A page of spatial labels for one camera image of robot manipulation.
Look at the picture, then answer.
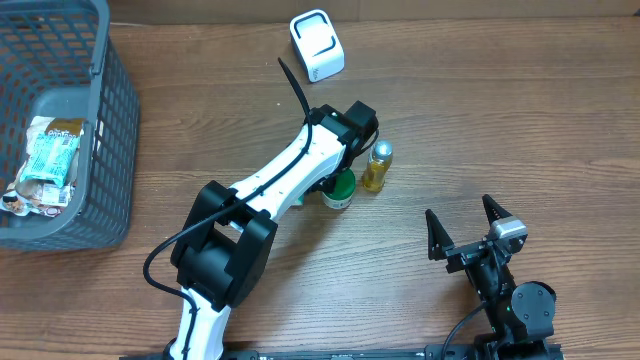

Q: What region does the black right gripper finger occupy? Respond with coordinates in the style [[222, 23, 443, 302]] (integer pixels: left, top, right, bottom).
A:
[[482, 194, 512, 224], [425, 209, 454, 260]]

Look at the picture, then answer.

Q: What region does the yellow oil bottle silver cap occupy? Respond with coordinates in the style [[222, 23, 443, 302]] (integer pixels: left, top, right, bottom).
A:
[[362, 140, 393, 192]]

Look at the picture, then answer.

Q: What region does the green lid white jar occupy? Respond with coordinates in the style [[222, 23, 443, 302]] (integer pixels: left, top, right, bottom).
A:
[[322, 169, 356, 209]]

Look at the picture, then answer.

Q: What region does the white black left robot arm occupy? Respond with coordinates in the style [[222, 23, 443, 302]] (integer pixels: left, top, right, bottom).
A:
[[162, 101, 379, 359]]

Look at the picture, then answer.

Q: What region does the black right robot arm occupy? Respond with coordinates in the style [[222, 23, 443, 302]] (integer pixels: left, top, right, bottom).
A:
[[425, 194, 564, 359]]

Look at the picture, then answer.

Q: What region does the white barcode scanner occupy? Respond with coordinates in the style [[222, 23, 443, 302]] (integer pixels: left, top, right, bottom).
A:
[[289, 9, 345, 83]]

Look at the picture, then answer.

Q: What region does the brown cardboard back panel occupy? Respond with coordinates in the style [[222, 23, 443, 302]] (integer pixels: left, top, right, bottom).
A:
[[108, 0, 639, 25]]

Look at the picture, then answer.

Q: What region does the teal snack packet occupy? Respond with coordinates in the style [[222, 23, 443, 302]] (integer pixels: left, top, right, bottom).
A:
[[19, 134, 80, 188]]

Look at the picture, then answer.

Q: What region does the white labelled snack packet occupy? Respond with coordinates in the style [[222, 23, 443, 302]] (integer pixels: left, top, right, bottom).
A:
[[1, 180, 75, 217]]

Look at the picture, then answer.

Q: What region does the brown snack packet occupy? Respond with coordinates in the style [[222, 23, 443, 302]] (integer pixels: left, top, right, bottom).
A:
[[27, 116, 85, 140]]

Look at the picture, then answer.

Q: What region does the grey plastic mesh basket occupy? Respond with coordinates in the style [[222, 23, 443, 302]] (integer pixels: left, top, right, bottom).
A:
[[1, 0, 140, 251]]

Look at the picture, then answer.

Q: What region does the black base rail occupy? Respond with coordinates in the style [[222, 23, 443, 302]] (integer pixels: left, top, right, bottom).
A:
[[119, 345, 565, 360]]

